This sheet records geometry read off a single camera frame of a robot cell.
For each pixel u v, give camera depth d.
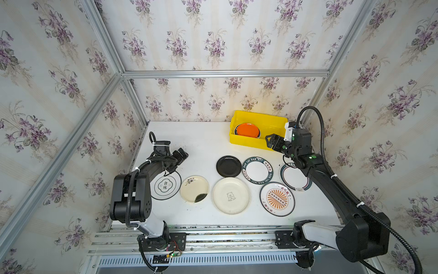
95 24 0.73
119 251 0.73
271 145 0.73
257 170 0.96
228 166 0.97
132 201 0.41
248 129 1.16
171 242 0.72
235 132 1.12
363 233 0.39
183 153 0.86
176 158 0.84
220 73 1.05
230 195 0.86
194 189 0.89
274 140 0.72
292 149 0.66
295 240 0.67
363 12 0.73
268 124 1.15
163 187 0.89
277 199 0.86
